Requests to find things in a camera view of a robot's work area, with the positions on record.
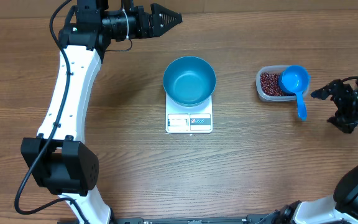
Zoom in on teal metal bowl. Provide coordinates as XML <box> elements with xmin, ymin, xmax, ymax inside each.
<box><xmin>163</xmin><ymin>56</ymin><xmax>217</xmax><ymax>107</ymax></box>

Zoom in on red beans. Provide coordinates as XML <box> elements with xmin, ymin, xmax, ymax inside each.
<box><xmin>260</xmin><ymin>72</ymin><xmax>286</xmax><ymax>96</ymax></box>

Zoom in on clear plastic food container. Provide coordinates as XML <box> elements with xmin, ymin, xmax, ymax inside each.
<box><xmin>255</xmin><ymin>65</ymin><xmax>296</xmax><ymax>103</ymax></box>

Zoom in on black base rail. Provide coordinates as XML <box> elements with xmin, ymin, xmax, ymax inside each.
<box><xmin>111</xmin><ymin>212</ymin><xmax>278</xmax><ymax>224</ymax></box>

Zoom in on white digital kitchen scale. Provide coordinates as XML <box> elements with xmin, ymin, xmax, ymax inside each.
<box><xmin>165</xmin><ymin>95</ymin><xmax>213</xmax><ymax>134</ymax></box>

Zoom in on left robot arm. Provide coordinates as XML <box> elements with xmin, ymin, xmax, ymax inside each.
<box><xmin>21</xmin><ymin>1</ymin><xmax>182</xmax><ymax>223</ymax></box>

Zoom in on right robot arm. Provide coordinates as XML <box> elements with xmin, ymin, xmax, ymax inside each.
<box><xmin>272</xmin><ymin>76</ymin><xmax>358</xmax><ymax>223</ymax></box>

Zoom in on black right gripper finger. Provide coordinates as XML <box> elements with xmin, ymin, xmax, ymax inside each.
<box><xmin>310</xmin><ymin>81</ymin><xmax>337</xmax><ymax>100</ymax></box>
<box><xmin>327</xmin><ymin>116</ymin><xmax>356</xmax><ymax>134</ymax></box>

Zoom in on blue plastic measuring scoop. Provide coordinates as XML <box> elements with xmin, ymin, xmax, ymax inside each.
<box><xmin>278</xmin><ymin>65</ymin><xmax>310</xmax><ymax>120</ymax></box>

